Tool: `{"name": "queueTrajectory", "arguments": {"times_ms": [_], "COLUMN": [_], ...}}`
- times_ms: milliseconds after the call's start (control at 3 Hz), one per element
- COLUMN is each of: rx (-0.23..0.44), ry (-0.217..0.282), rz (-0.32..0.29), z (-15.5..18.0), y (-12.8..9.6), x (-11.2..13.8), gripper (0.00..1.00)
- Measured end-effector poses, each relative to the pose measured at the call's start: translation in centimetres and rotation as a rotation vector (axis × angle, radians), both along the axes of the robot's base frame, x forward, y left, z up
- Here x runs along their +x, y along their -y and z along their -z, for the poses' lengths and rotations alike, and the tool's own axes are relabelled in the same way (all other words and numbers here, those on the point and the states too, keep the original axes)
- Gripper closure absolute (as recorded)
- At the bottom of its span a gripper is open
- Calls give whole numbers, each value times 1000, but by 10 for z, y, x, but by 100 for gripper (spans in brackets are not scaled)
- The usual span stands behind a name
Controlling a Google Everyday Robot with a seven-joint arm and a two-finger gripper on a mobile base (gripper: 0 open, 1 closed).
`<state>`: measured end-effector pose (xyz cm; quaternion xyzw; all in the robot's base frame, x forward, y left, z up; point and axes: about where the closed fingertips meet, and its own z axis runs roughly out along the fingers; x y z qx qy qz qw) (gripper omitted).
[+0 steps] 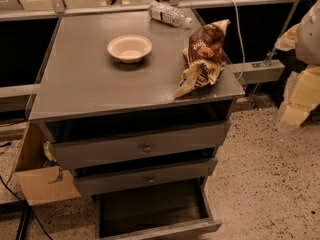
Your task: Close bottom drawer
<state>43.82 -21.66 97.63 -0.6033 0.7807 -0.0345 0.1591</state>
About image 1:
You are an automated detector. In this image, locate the grey bottom drawer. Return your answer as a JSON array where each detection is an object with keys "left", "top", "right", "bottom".
[{"left": 96, "top": 179, "right": 221, "bottom": 240}]

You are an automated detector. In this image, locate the grey drawer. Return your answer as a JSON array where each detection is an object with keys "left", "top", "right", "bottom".
[
  {"left": 96, "top": 179, "right": 221, "bottom": 240},
  {"left": 74, "top": 158, "right": 218, "bottom": 196},
  {"left": 50, "top": 120, "right": 230, "bottom": 169}
]

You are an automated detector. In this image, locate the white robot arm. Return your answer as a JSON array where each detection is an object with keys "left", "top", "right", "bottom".
[{"left": 275, "top": 0, "right": 320, "bottom": 132}]

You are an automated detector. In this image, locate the grey drawer cabinet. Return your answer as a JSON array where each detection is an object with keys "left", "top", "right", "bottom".
[{"left": 30, "top": 11, "right": 243, "bottom": 182}]

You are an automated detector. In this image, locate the grey middle drawer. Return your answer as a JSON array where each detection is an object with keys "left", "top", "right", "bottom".
[{"left": 74, "top": 158, "right": 218, "bottom": 196}]

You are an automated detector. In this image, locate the grey top drawer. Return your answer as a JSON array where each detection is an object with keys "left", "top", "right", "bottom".
[{"left": 50, "top": 120, "right": 230, "bottom": 169}]

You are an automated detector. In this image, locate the diagonal metal rod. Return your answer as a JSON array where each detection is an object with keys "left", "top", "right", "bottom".
[{"left": 247, "top": 0, "right": 309, "bottom": 110}]

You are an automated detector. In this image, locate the yellow snack bag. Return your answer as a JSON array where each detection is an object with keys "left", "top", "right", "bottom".
[{"left": 174, "top": 48, "right": 225, "bottom": 99}]

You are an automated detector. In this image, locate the brown chip bag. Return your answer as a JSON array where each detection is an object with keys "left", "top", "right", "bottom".
[{"left": 188, "top": 19, "right": 230, "bottom": 64}]

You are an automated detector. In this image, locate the clear plastic water bottle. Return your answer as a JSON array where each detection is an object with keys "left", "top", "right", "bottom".
[{"left": 148, "top": 1, "right": 192, "bottom": 27}]

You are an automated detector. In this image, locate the white paper bowl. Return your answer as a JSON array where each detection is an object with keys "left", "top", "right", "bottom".
[{"left": 107, "top": 35, "right": 152, "bottom": 63}]

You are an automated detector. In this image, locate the green snack packet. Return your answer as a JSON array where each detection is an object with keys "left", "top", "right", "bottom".
[{"left": 43, "top": 141, "right": 57, "bottom": 162}]

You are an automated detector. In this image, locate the cardboard box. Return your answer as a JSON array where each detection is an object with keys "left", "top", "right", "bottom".
[{"left": 13, "top": 123, "right": 81, "bottom": 206}]

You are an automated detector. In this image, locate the grey metal frame rail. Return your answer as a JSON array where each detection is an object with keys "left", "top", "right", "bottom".
[{"left": 0, "top": 0, "right": 301, "bottom": 109}]

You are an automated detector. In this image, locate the white cable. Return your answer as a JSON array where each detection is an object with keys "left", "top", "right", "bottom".
[{"left": 218, "top": 0, "right": 247, "bottom": 82}]

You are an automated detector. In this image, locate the black floor cable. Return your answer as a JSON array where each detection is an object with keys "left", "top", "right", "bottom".
[{"left": 0, "top": 175, "right": 54, "bottom": 240}]

